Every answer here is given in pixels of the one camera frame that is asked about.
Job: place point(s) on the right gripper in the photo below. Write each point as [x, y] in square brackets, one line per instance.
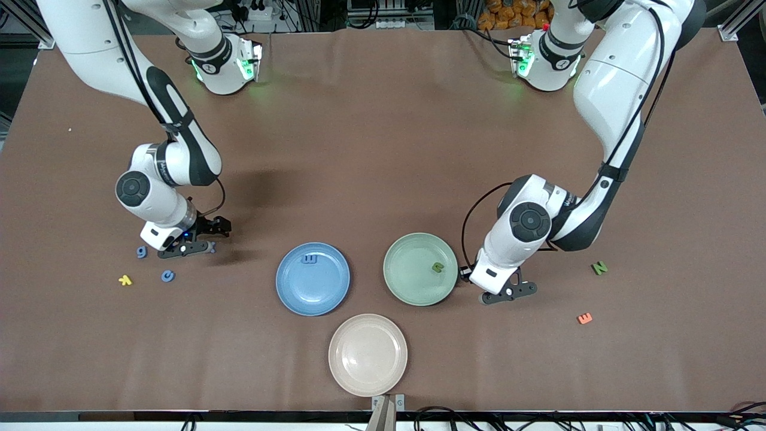
[210, 227]

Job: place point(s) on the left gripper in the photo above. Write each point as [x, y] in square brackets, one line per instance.
[465, 273]

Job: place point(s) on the green letter u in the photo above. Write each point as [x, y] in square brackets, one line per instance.
[437, 269]

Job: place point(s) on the blue letter c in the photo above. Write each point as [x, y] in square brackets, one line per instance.
[163, 276]

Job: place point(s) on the blue letter m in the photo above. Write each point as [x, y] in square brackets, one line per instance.
[310, 260]

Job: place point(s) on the green letter N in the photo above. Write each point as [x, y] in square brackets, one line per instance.
[599, 267]

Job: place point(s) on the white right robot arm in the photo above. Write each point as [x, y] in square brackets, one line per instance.
[90, 60]

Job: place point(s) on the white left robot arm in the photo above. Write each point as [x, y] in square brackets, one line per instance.
[616, 84]

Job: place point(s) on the green plate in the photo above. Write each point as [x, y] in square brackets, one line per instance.
[413, 281]

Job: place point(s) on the blue letter g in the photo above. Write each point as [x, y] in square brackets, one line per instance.
[141, 251]

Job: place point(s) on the yellow letter k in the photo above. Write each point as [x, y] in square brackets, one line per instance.
[125, 279]

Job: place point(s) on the blue plate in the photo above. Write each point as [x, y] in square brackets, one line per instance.
[313, 287]

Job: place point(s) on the orange letter E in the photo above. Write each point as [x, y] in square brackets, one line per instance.
[584, 318]

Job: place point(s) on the pink beige plate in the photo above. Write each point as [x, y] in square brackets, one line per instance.
[368, 355]

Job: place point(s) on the table cover sheet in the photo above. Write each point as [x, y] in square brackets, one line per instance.
[383, 149]

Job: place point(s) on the white power strip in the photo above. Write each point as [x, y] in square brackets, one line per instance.
[257, 12]
[395, 24]

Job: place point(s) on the heap of orange objects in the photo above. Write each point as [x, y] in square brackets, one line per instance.
[508, 15]

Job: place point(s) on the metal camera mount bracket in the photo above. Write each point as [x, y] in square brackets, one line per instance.
[400, 403]

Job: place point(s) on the black table edge rail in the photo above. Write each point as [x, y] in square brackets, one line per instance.
[239, 416]

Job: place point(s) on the aluminium frame profile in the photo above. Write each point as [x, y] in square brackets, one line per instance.
[36, 30]
[737, 24]
[311, 15]

